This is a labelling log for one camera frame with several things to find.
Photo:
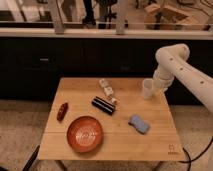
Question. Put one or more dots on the white ceramic cup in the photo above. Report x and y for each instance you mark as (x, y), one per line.
(147, 88)

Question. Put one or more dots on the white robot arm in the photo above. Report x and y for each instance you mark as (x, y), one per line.
(172, 64)

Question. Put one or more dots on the red ceramic bowl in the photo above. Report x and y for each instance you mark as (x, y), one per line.
(84, 134)

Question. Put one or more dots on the white patterned bottle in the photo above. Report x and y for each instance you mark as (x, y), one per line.
(108, 90)

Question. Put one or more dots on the black rectangular box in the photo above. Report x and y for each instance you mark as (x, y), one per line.
(103, 105)

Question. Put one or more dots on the blue sponge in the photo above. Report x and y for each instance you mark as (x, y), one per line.
(139, 124)

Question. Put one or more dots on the dark red oblong object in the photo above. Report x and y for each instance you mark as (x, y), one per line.
(62, 111)

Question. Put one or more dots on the wooden table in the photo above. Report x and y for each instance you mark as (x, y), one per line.
(121, 141)

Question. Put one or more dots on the cardboard box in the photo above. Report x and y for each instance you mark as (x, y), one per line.
(164, 17)

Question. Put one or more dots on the black table leg strut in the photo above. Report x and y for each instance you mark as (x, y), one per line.
(31, 159)

